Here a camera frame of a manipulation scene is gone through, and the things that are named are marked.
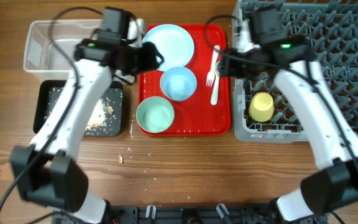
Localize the yellow plastic cup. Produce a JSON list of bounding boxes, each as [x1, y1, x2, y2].
[[249, 92, 274, 122]]

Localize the light blue plastic bowl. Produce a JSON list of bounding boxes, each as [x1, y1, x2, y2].
[[160, 67, 198, 101]]

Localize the green plastic bowl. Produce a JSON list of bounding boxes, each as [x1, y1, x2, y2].
[[136, 96, 175, 134]]

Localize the rice and food scraps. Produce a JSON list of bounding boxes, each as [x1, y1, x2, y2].
[[84, 88, 124, 136]]

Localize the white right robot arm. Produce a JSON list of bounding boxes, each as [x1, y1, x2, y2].
[[219, 35, 358, 223]]

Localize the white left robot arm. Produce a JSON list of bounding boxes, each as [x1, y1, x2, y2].
[[10, 39, 164, 223]]

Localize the black food waste tray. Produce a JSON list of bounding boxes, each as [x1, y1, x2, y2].
[[33, 80, 124, 137]]

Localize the clear plastic waste bin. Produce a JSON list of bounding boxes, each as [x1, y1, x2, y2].
[[23, 19, 101, 82]]

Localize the grey dishwasher rack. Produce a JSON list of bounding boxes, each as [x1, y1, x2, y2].
[[231, 0, 358, 146]]

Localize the pink plastic fork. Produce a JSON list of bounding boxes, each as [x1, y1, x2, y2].
[[206, 45, 220, 87]]

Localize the cream plastic spoon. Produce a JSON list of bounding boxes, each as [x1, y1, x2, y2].
[[210, 62, 220, 105]]

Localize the light blue plastic plate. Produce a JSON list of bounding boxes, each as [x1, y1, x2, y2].
[[142, 24, 195, 72]]

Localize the red plastic tray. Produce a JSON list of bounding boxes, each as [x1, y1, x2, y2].
[[138, 24, 231, 137]]

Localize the food scrap on table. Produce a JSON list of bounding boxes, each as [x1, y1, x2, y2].
[[118, 154, 124, 164]]

